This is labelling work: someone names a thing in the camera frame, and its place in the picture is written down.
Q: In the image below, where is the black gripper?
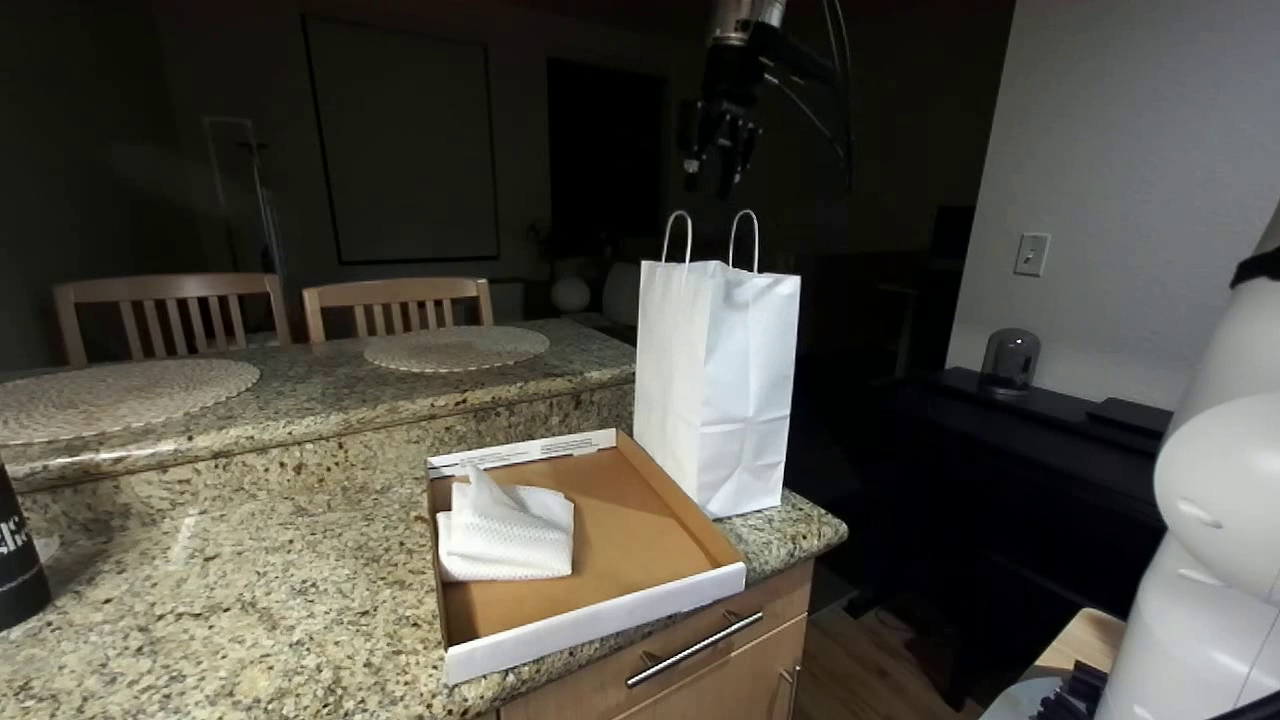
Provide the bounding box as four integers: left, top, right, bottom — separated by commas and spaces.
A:
676, 45, 762, 197

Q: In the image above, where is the white towel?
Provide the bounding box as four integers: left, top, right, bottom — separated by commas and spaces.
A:
435, 467, 574, 580

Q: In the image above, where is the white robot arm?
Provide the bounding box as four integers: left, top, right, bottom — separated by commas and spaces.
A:
949, 4, 1280, 720

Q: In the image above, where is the white paper bag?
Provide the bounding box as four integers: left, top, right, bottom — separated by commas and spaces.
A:
633, 209, 799, 517

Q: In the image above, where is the small grey speaker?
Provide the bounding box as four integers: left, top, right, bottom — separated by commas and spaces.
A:
982, 328, 1038, 386

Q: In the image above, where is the right round woven placemat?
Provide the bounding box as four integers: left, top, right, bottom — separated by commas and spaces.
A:
362, 322, 547, 374

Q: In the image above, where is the round woven placemat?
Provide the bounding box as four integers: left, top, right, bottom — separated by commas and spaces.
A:
362, 322, 547, 374
0, 361, 261, 444

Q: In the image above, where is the flat cardboard box tray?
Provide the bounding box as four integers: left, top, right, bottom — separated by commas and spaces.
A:
428, 427, 744, 682

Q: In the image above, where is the right wooden chair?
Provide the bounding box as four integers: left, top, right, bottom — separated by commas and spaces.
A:
301, 276, 492, 344

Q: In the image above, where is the wooden chair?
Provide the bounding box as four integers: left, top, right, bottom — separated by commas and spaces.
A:
51, 270, 292, 362
301, 276, 492, 344

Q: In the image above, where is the dark side cabinet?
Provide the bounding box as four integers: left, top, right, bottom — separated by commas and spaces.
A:
855, 368, 1166, 703

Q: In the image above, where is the left wooden chair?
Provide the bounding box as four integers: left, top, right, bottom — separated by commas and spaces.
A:
51, 270, 292, 362

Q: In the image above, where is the left round woven placemat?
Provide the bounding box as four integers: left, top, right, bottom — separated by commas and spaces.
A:
0, 361, 261, 444

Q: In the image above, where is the dark bottle with label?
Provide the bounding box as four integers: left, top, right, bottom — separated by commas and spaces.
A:
0, 464, 51, 629

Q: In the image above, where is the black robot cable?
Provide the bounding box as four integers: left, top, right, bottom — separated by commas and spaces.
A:
770, 0, 865, 165

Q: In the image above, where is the wall light switch plate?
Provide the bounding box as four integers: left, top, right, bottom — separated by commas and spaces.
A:
1010, 233, 1053, 276

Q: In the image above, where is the metal drawer handle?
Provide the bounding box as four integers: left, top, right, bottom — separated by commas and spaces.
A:
622, 607, 766, 691

